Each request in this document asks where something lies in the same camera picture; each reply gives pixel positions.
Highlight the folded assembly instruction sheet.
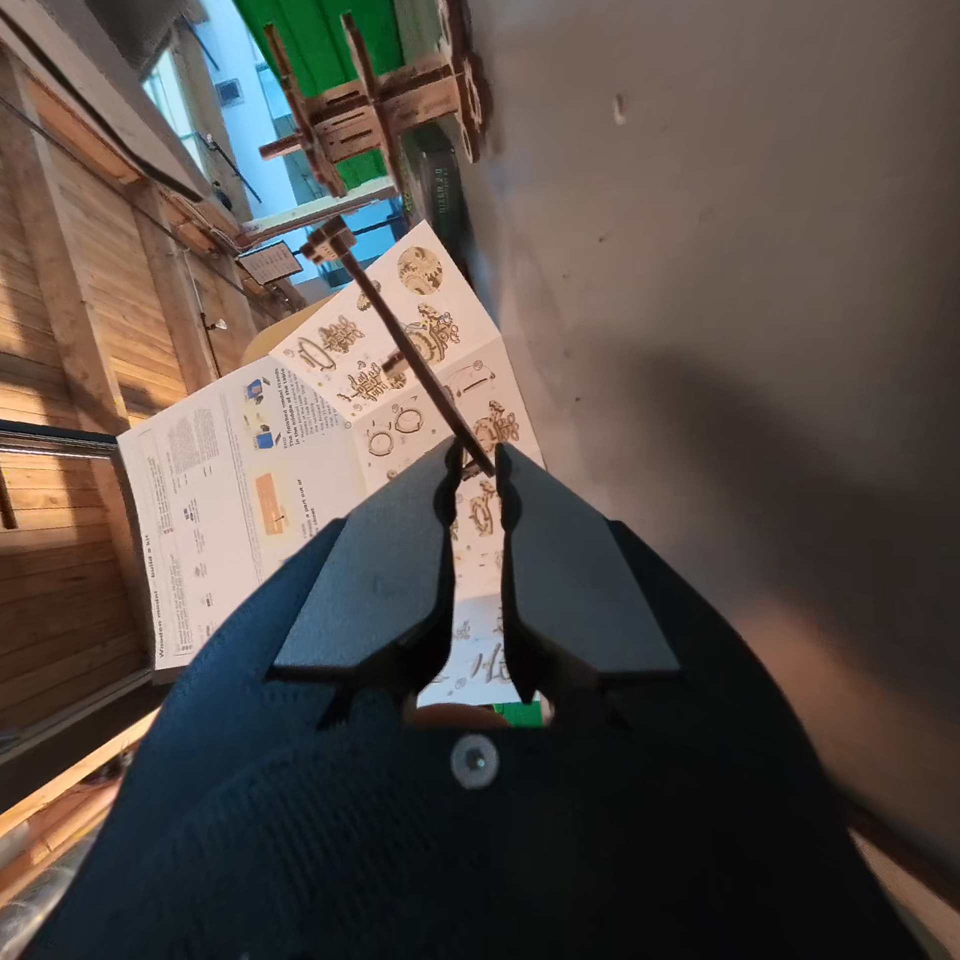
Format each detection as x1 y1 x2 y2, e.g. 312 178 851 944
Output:
268 219 547 710

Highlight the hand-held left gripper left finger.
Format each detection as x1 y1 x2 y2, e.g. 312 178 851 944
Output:
271 437 465 702

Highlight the round wooden frame part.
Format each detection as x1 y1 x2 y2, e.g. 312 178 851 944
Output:
352 251 500 481

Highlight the wooden flower-disc rod assembly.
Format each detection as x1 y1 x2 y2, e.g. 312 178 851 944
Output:
258 0 495 198

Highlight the white wall sign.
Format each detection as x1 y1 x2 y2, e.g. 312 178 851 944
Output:
238 240 303 288

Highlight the black model kit box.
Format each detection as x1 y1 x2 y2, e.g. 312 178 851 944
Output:
420 146 470 260

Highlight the white instruction board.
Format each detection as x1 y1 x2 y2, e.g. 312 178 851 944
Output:
116 354 376 685

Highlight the tan rounded wooden panel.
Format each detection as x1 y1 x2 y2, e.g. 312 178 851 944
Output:
241 291 342 369

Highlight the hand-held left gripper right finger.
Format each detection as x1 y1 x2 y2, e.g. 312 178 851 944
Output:
493 442 682 702

